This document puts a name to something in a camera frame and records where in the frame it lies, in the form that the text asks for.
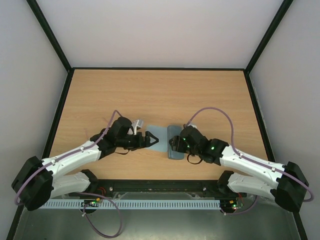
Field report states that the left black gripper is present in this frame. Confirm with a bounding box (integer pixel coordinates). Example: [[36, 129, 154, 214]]
[[116, 131, 160, 151]]

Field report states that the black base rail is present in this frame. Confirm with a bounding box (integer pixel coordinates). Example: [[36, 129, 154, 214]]
[[24, 177, 291, 198]]

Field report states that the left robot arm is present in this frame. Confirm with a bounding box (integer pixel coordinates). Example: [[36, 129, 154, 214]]
[[11, 116, 159, 211]]

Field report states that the light blue slotted cable duct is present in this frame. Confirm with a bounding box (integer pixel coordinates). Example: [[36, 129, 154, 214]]
[[40, 199, 221, 210]]

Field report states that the grey glasses case green lining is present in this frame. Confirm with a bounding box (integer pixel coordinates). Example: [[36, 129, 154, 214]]
[[167, 125, 185, 160]]

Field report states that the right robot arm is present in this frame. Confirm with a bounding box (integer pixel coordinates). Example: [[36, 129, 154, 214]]
[[168, 126, 309, 213]]

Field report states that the light blue cleaning cloth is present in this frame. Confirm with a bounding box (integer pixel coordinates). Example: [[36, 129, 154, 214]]
[[145, 124, 168, 153]]

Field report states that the black aluminium frame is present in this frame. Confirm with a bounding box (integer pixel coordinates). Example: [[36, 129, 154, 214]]
[[4, 0, 310, 240]]

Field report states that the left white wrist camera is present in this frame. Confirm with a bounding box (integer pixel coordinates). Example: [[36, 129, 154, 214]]
[[131, 119, 144, 135]]

